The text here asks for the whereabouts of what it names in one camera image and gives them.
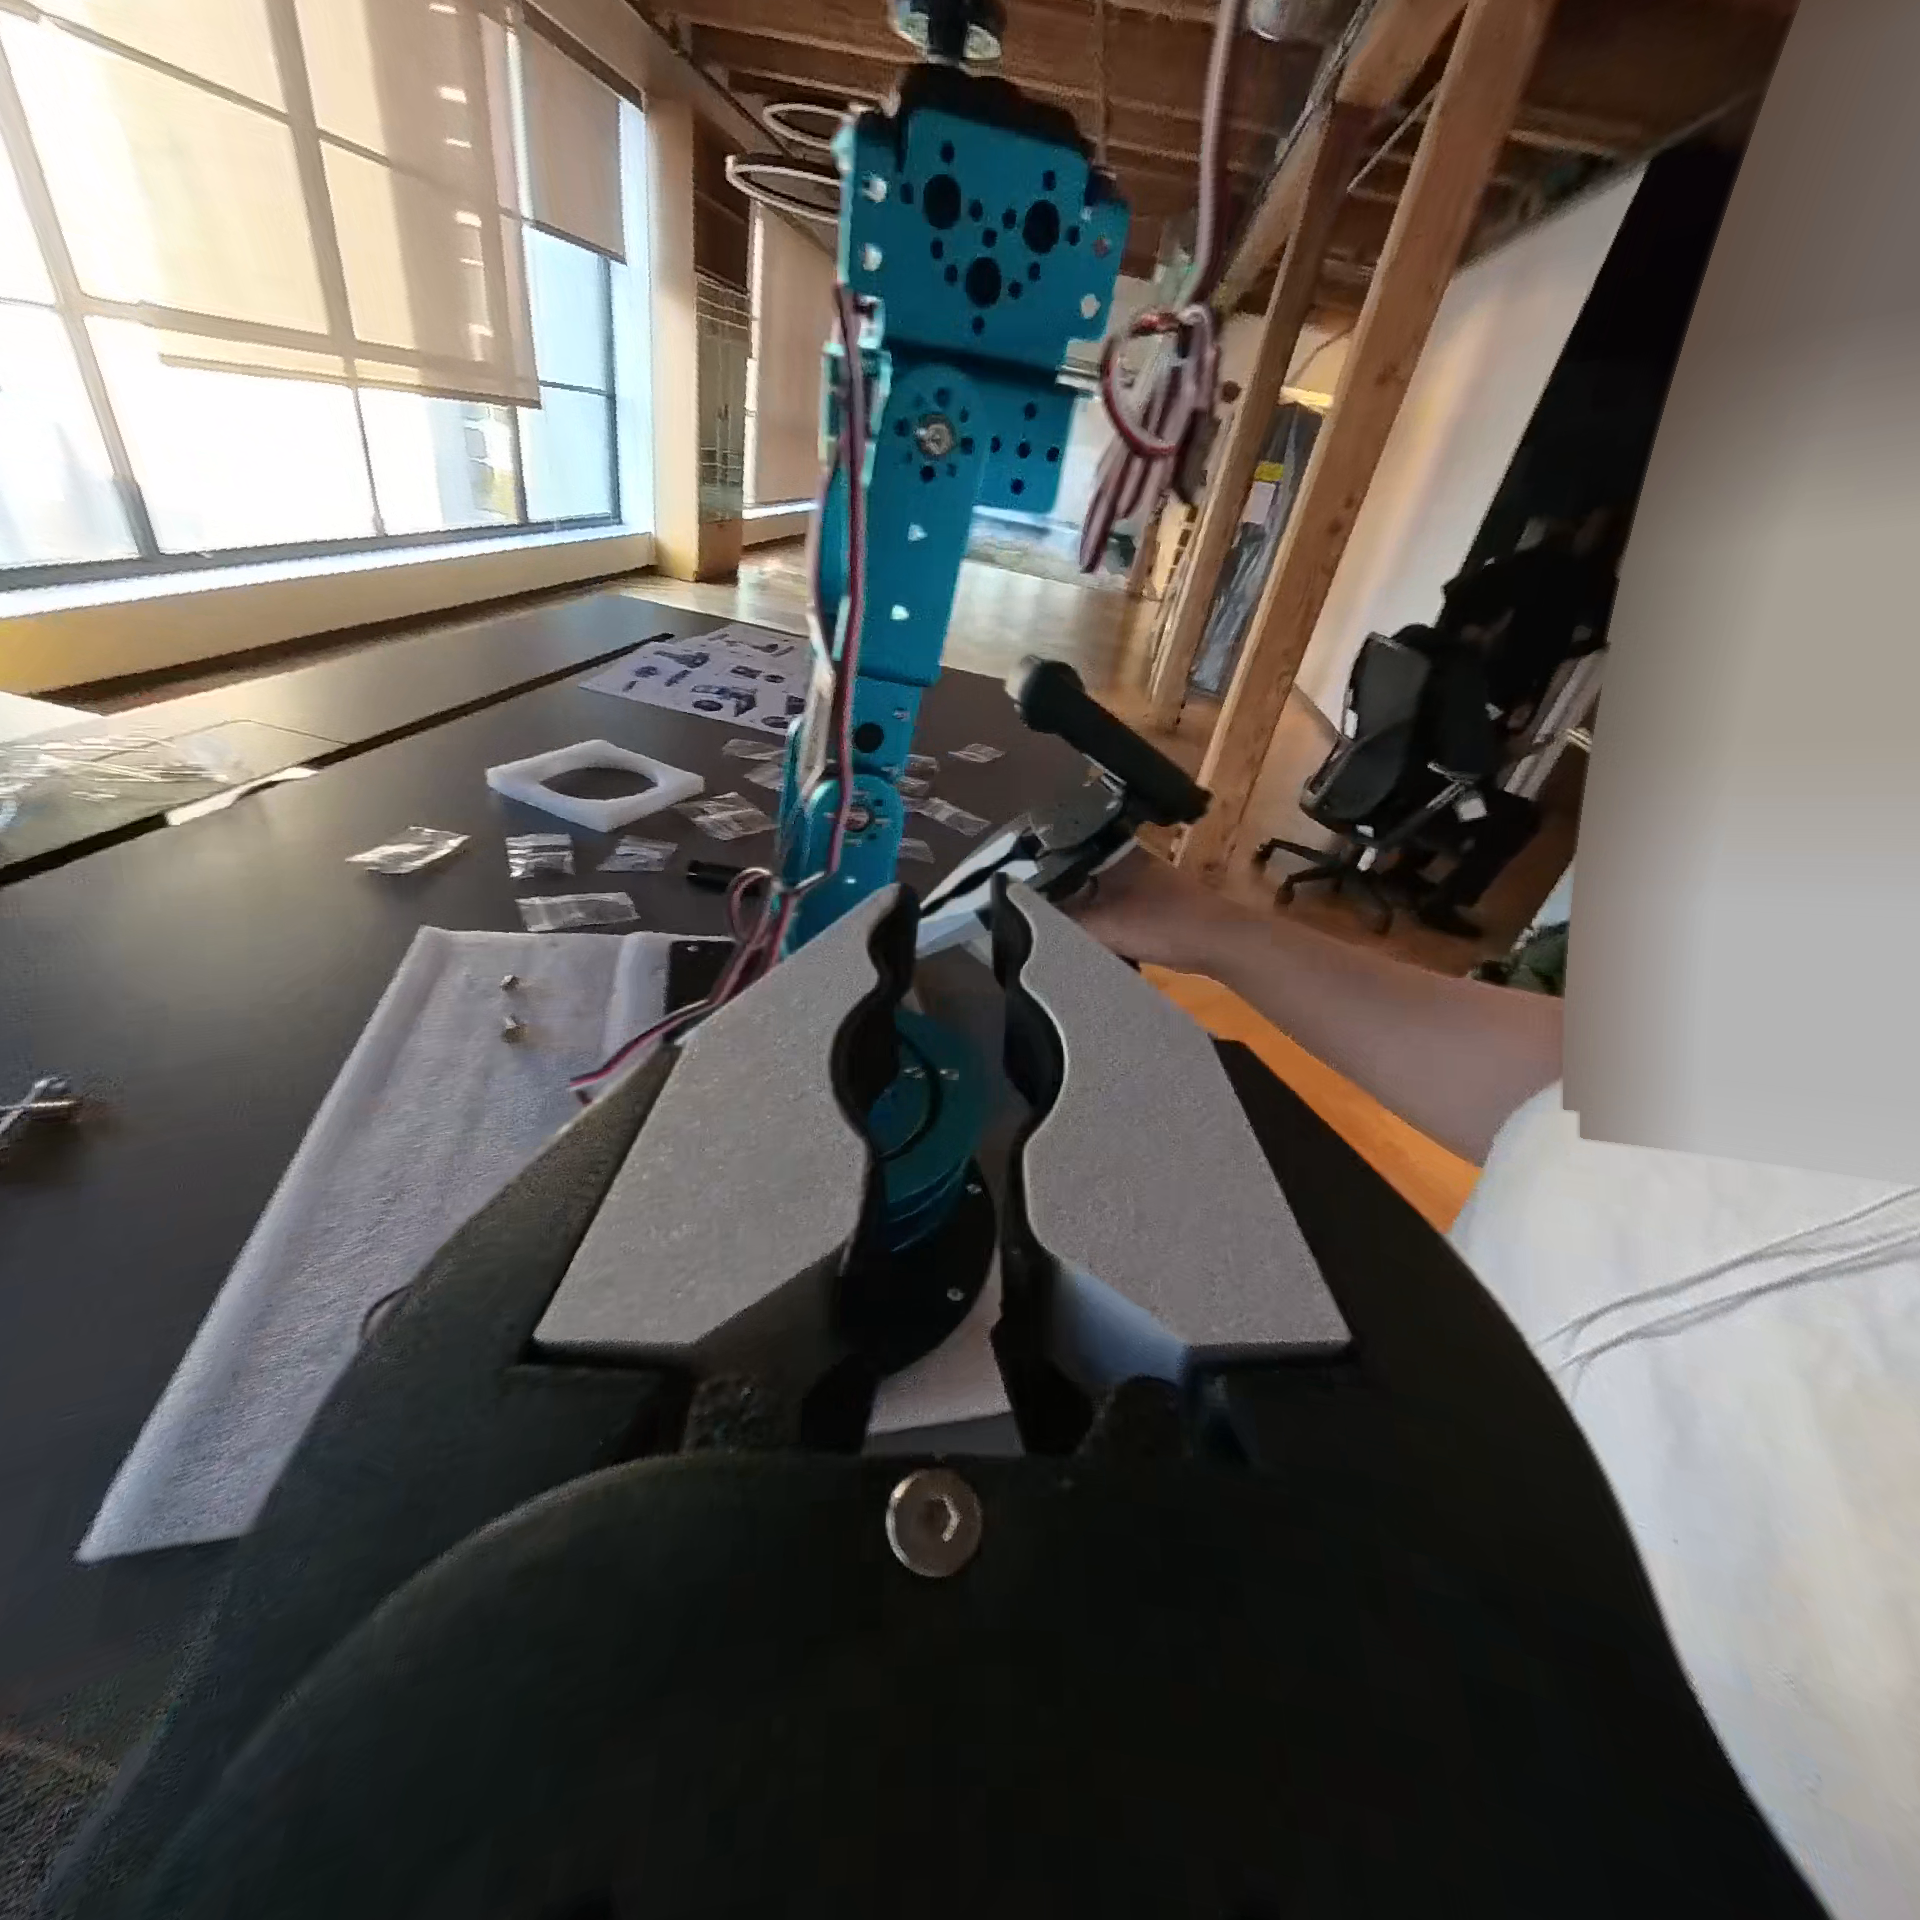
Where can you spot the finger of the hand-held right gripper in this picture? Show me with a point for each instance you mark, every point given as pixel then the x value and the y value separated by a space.
pixel 961 939
pixel 990 879

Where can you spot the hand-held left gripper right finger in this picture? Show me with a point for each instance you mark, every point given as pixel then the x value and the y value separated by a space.
pixel 1184 1201

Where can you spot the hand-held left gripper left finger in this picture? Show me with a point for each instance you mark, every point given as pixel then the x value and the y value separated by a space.
pixel 704 1201

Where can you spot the robot arm instruction booklet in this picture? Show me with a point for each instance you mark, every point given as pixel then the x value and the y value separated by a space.
pixel 675 675

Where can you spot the blue toy robot arm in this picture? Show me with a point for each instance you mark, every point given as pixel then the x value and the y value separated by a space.
pixel 974 224

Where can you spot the person's right forearm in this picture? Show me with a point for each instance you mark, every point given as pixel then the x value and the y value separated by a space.
pixel 1348 1019

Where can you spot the black swivel office chair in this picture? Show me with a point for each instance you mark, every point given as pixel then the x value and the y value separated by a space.
pixel 1394 720

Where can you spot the white foam sheet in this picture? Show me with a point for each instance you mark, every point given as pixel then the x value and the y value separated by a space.
pixel 374 1201

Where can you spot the white foam square with hole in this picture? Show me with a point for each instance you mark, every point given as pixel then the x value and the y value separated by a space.
pixel 598 815

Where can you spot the scattered small screw bags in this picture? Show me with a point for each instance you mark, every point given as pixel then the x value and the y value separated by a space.
pixel 404 853

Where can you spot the person's white clothing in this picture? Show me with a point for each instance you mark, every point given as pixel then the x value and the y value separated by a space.
pixel 1723 1499

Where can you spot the small metal cross wrench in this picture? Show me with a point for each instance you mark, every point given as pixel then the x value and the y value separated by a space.
pixel 29 1109

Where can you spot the crumpled clear plastic wrap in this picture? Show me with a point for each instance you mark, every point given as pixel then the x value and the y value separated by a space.
pixel 90 764

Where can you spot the large glass window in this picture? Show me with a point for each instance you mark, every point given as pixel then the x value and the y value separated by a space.
pixel 225 224

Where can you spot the wooden support post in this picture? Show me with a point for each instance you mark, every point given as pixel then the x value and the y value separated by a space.
pixel 1358 451
pixel 1252 451

